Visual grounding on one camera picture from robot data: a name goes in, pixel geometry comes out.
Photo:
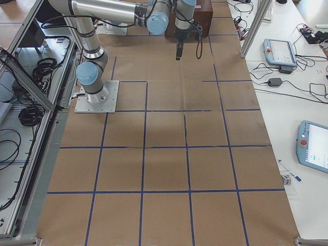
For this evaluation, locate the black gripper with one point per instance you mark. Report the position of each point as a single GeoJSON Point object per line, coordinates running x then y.
{"type": "Point", "coordinates": [182, 35]}

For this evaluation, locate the dark wooden drawer box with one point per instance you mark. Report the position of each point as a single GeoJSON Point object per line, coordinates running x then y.
{"type": "Point", "coordinates": [203, 14]}

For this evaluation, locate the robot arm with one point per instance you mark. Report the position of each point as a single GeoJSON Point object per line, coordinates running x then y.
{"type": "Point", "coordinates": [159, 17]}
{"type": "Point", "coordinates": [89, 73]}

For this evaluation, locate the teach pendant far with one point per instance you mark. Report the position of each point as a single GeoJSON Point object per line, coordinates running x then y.
{"type": "Point", "coordinates": [279, 52]}

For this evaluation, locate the teach pendant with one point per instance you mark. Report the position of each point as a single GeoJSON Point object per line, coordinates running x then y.
{"type": "Point", "coordinates": [279, 52]}
{"type": "Point", "coordinates": [311, 146]}

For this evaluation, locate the black power adapter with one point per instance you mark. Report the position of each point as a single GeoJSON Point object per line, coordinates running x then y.
{"type": "Point", "coordinates": [275, 82]}

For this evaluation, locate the brown paper table cover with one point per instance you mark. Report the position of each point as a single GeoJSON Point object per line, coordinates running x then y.
{"type": "Point", "coordinates": [185, 160]}

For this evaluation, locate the teach pendant near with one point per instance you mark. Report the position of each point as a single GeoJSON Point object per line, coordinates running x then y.
{"type": "Point", "coordinates": [311, 146]}

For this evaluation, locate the aluminium frame post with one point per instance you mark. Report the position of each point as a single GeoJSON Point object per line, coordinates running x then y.
{"type": "Point", "coordinates": [261, 11]}

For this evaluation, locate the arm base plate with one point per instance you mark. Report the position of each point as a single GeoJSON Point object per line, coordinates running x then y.
{"type": "Point", "coordinates": [103, 102]}

